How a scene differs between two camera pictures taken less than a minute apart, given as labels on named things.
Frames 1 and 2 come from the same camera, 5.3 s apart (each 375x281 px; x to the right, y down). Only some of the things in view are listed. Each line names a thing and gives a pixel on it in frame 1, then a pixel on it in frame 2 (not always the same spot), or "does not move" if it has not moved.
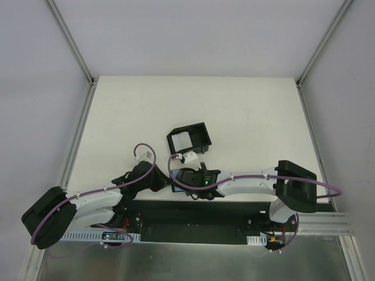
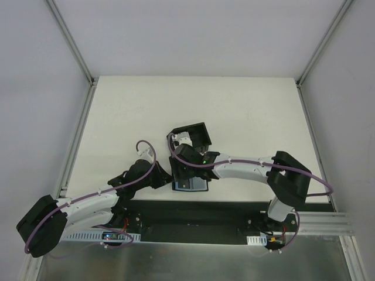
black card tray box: [199, 136] does not move
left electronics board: [109, 235] does not move
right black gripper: [181, 179] to [178, 168]
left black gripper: [159, 180] does not move
